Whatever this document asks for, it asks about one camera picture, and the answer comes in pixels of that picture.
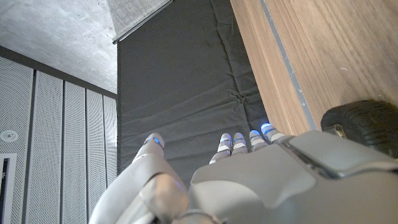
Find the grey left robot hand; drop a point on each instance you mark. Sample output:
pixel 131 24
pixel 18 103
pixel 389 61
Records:
pixel 264 186

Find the black round tape roll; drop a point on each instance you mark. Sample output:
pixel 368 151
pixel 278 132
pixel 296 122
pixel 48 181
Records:
pixel 367 124

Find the wooden panel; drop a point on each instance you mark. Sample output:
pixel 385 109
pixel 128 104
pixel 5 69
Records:
pixel 287 65

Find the black fabric curtain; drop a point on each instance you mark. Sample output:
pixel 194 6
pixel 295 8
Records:
pixel 180 93

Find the white round ceiling detector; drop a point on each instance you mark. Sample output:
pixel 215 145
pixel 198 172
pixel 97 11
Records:
pixel 8 136

